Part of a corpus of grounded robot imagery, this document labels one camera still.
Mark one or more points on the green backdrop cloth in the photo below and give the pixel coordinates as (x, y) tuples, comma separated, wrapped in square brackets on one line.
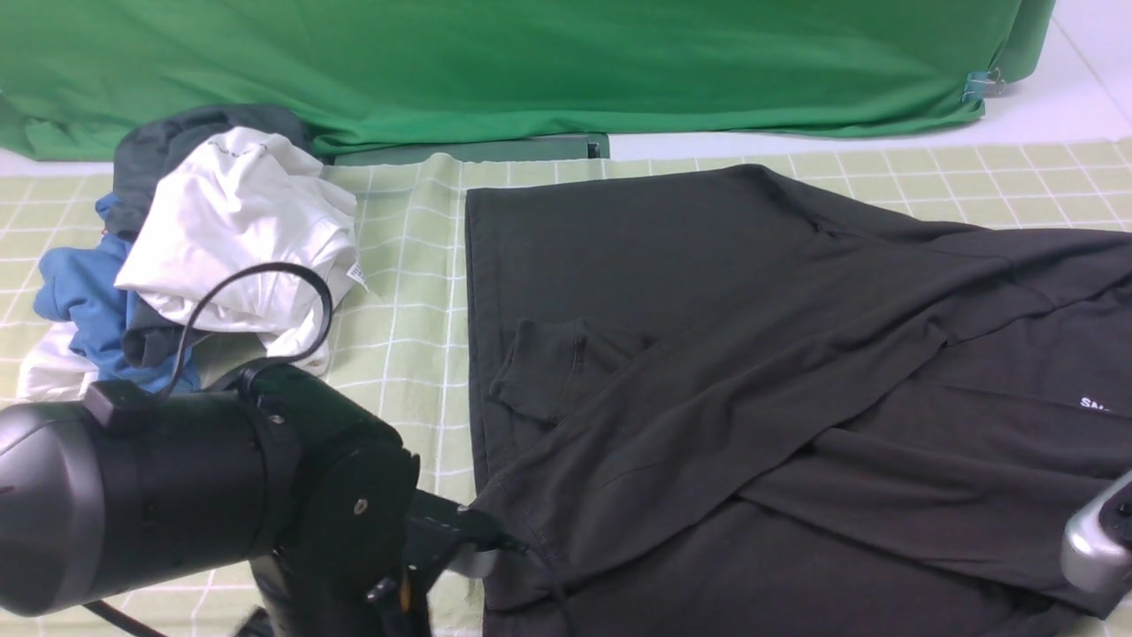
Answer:
[(79, 75)]

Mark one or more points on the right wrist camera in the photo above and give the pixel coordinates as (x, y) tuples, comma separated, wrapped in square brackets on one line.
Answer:
[(1096, 548)]

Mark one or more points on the dark gray crumpled garment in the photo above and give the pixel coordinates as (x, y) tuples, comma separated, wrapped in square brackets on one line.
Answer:
[(146, 155)]

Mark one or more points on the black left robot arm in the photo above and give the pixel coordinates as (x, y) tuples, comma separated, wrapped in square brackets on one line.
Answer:
[(125, 490)]

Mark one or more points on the white crumpled shirt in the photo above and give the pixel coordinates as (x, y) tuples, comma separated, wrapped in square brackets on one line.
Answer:
[(245, 198)]

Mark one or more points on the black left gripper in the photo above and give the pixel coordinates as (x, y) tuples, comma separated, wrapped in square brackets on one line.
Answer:
[(341, 587)]

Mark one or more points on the dark gray long-sleeved shirt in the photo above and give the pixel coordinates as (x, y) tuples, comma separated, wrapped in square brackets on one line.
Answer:
[(727, 403)]

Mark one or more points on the blue binder clip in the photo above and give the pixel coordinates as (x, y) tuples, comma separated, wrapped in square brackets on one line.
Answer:
[(982, 85)]

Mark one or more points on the blue crumpled garment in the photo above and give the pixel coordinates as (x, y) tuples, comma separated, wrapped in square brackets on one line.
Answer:
[(116, 331)]

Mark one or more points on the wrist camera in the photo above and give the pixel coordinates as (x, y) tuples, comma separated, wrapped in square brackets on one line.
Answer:
[(445, 536), (1096, 548)]

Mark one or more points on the white garment under pile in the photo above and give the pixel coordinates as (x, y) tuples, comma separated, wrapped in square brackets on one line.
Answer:
[(52, 372)]

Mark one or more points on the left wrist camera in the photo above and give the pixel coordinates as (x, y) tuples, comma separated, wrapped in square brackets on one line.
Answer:
[(445, 536)]

